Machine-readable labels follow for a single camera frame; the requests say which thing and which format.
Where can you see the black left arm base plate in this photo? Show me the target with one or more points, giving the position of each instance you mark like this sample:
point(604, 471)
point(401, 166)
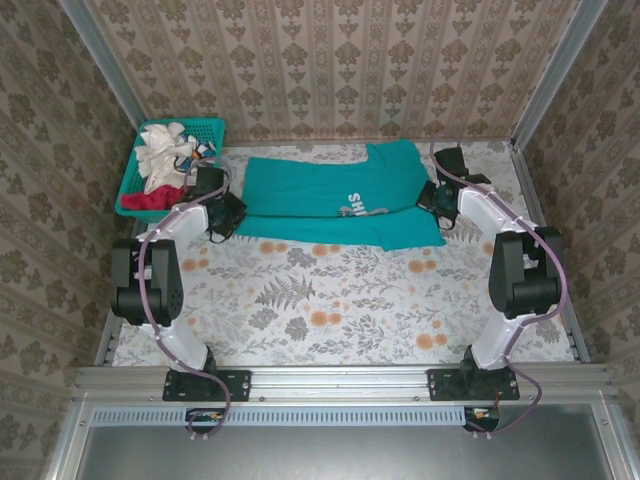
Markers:
point(235, 385)

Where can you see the red t-shirt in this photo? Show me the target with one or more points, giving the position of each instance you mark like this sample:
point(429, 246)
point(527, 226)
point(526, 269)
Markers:
point(150, 200)

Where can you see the grey metal panel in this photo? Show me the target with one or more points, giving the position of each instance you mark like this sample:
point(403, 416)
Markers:
point(325, 455)

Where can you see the white blue orange printed t-shirt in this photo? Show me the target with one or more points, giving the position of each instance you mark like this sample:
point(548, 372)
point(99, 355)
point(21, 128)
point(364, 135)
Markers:
point(200, 149)

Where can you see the floral table cover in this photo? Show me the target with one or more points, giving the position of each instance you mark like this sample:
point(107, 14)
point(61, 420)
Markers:
point(310, 310)

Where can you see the teal plastic basket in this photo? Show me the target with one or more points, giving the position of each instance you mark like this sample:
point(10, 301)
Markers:
point(207, 135)

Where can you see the teal printed t-shirt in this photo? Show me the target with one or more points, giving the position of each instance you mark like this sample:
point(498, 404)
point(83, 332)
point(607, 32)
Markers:
point(310, 190)

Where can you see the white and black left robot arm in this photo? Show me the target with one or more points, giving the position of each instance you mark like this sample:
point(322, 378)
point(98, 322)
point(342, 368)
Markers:
point(175, 340)

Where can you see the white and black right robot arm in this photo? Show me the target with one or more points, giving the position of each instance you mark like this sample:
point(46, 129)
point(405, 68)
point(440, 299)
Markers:
point(500, 340)

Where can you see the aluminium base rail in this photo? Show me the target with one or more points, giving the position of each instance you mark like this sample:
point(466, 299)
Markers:
point(340, 382)

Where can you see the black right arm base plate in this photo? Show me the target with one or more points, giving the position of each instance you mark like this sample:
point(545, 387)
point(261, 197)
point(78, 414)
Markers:
point(442, 385)

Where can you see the aluminium frame post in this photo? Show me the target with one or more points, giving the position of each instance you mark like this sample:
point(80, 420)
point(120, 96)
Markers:
point(100, 55)
point(555, 70)

